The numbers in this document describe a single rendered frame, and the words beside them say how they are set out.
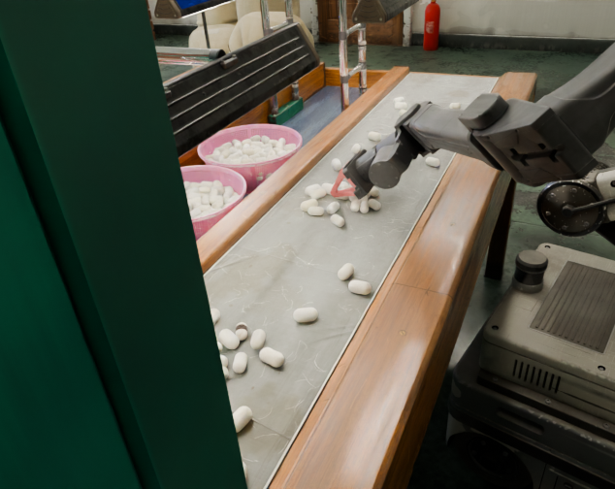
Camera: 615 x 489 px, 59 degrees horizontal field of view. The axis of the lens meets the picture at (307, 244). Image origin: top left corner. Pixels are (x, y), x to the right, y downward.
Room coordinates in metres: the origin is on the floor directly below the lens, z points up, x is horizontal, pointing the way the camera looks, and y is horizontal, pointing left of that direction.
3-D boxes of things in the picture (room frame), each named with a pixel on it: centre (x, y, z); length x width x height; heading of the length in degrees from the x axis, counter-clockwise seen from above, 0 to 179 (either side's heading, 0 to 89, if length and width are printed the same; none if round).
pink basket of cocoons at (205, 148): (1.30, 0.13, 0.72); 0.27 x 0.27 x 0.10
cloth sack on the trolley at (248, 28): (4.14, 0.20, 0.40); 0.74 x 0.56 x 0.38; 152
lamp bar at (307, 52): (0.69, 0.13, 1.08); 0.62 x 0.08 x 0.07; 152
